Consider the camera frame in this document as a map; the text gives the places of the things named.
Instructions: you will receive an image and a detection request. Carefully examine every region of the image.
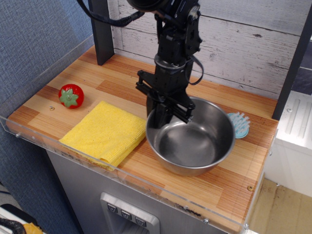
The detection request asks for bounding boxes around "yellow object bottom left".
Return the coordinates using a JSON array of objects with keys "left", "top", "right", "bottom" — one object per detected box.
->
[{"left": 23, "top": 223, "right": 44, "bottom": 234}]

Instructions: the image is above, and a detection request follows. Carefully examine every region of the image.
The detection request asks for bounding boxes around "black right vertical post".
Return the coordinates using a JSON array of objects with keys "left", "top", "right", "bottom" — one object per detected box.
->
[{"left": 272, "top": 6, "right": 312, "bottom": 120}]

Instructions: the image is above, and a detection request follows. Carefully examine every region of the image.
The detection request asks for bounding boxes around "red toy tomato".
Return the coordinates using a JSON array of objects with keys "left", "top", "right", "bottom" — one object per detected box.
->
[{"left": 58, "top": 84, "right": 84, "bottom": 109}]

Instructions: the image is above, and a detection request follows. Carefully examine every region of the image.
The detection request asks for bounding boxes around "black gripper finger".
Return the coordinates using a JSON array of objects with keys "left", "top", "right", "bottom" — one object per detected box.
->
[
  {"left": 146, "top": 96, "right": 157, "bottom": 116},
  {"left": 154, "top": 104, "right": 173, "bottom": 129}
]

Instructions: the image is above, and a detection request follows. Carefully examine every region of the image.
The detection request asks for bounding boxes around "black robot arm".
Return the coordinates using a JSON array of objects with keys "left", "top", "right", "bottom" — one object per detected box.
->
[{"left": 78, "top": 0, "right": 202, "bottom": 129}]

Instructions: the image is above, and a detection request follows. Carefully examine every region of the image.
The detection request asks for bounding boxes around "yellow folded cloth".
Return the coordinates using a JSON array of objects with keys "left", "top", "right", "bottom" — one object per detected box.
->
[{"left": 59, "top": 101, "right": 146, "bottom": 171}]

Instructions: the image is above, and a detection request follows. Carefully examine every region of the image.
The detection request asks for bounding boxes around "light blue scrub brush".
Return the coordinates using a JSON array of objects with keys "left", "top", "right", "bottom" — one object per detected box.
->
[{"left": 228, "top": 112, "right": 251, "bottom": 139}]

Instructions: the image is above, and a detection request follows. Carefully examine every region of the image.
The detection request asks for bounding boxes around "black left vertical post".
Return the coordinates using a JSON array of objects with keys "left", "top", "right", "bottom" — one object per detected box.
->
[{"left": 88, "top": 0, "right": 115, "bottom": 66}]

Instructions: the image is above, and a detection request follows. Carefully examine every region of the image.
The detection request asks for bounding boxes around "black braided hose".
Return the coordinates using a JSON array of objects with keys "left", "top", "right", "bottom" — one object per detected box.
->
[{"left": 0, "top": 218, "right": 25, "bottom": 234}]

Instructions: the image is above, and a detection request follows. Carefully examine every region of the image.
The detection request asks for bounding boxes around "clear acrylic table guard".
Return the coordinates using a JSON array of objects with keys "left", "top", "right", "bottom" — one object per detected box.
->
[{"left": 0, "top": 35, "right": 277, "bottom": 234}]

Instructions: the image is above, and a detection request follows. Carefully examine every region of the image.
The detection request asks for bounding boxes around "grey cabinet with dispenser panel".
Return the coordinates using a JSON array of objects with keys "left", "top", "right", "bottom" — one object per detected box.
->
[{"left": 48, "top": 151, "right": 223, "bottom": 234}]

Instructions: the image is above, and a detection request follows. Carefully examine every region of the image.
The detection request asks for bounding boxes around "white side cabinet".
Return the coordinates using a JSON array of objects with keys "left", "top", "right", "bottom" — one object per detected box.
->
[{"left": 264, "top": 91, "right": 312, "bottom": 196}]

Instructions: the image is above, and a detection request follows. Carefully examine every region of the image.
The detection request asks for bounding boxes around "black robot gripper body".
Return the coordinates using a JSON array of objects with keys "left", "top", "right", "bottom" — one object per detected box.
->
[{"left": 136, "top": 55, "right": 196, "bottom": 123}]

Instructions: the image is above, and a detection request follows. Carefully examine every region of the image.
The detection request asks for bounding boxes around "black vertical post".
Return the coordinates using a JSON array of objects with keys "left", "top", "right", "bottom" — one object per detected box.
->
[
  {"left": 272, "top": 6, "right": 312, "bottom": 120},
  {"left": 88, "top": 0, "right": 115, "bottom": 66}
]

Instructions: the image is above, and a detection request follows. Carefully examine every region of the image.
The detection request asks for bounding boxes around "stainless steel bowl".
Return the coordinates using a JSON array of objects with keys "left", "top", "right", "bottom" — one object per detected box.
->
[{"left": 146, "top": 97, "right": 235, "bottom": 176}]

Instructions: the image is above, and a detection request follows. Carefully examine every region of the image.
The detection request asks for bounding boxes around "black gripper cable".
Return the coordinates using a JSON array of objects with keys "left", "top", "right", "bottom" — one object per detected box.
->
[{"left": 187, "top": 55, "right": 204, "bottom": 86}]

